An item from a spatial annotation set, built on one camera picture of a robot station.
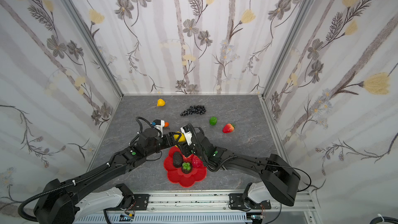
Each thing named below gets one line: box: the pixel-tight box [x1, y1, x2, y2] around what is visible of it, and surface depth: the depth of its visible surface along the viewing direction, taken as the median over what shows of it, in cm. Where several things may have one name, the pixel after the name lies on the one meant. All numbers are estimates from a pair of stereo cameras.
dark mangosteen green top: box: [181, 161, 193, 175], surface depth 82 cm
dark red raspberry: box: [191, 153, 205, 168], surface depth 84 cm
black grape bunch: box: [180, 105, 207, 117], surface depth 109 cm
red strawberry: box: [222, 123, 236, 134], surface depth 100 cm
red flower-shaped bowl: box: [163, 146, 207, 188], surface depth 84 cm
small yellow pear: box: [157, 98, 166, 107], surface depth 116 cm
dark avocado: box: [173, 151, 183, 168], surface depth 84 cm
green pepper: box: [209, 116, 218, 126], surface depth 104 cm
